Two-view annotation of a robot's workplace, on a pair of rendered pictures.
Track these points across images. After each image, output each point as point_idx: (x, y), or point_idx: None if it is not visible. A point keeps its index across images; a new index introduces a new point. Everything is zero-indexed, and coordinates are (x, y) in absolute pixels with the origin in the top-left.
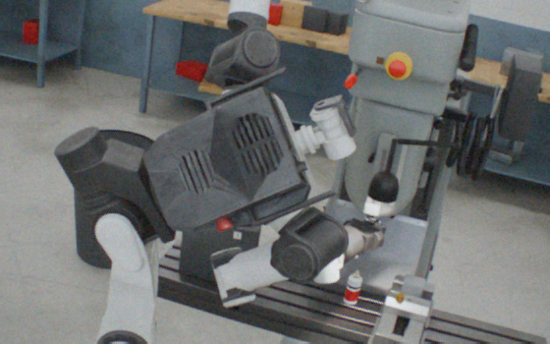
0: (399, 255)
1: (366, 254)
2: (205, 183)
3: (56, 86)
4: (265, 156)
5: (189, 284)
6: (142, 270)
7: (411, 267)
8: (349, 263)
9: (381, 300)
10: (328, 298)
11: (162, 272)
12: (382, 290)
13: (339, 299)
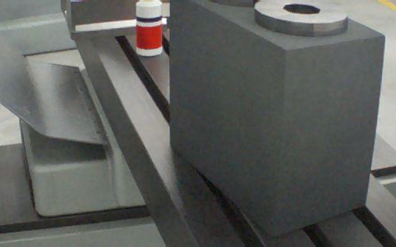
0: None
1: None
2: None
3: None
4: None
5: (374, 177)
6: None
7: None
8: (9, 85)
9: (107, 38)
10: (168, 65)
11: None
12: (31, 76)
13: (156, 59)
